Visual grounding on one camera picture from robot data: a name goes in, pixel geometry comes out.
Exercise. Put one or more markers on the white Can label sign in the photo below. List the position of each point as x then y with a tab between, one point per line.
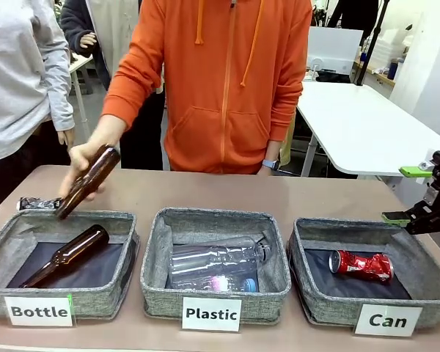
388	320

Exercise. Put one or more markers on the white box panel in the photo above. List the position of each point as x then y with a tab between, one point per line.
333	47

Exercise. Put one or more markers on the clear storage boxes stack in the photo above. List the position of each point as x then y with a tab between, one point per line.
386	49

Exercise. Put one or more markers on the person in orange hoodie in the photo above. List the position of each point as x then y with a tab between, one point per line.
223	91

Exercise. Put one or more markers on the dark blue bottle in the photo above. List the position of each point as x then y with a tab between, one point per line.
392	71

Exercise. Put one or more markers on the person in beige coat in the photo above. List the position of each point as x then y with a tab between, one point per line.
95	44

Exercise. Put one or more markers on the grey fabric basket bottle label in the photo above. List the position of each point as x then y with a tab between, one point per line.
128	256

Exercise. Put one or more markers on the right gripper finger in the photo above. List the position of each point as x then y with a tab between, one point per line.
397	217
412	171

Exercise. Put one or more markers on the black tripod pole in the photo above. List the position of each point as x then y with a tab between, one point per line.
372	40

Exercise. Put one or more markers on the black bag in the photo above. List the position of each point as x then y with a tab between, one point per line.
331	76

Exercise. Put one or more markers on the crushed dark can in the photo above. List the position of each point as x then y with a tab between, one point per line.
36	203

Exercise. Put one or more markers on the white Bottle label sign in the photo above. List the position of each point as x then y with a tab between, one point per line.
39	311

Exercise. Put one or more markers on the person's left forearm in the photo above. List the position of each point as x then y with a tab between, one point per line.
274	150

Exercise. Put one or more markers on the person in grey sweatshirt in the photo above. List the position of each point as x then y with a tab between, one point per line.
18	73

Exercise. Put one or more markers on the grey fabric basket plastic label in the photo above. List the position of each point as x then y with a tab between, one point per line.
157	289

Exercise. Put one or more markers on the person's right hand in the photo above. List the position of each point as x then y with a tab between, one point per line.
78	165

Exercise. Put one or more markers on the person in black clothes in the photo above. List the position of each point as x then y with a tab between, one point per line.
352	16

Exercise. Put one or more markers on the person's right forearm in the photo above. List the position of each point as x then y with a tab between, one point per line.
108	128

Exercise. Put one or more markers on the blue smartwatch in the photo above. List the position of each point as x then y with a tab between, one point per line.
271	164

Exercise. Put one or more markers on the clear bottle blue cap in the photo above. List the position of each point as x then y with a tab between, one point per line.
220	283

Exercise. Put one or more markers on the large white table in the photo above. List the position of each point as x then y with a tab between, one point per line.
359	124

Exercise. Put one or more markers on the small white desk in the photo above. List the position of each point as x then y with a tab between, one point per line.
78	69

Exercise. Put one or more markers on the person's left hand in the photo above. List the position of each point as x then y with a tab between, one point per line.
267	171

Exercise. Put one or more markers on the large clear plastic bottle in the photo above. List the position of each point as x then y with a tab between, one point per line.
212	256

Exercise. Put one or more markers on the white Plastic label sign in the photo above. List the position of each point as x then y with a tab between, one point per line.
211	314

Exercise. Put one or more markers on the crushed red soda can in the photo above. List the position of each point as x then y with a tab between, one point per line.
363	267

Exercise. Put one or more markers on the grey fabric basket can label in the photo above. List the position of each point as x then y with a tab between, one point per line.
304	278

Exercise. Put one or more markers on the brown glass bottle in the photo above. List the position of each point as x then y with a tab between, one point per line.
91	179
73	253

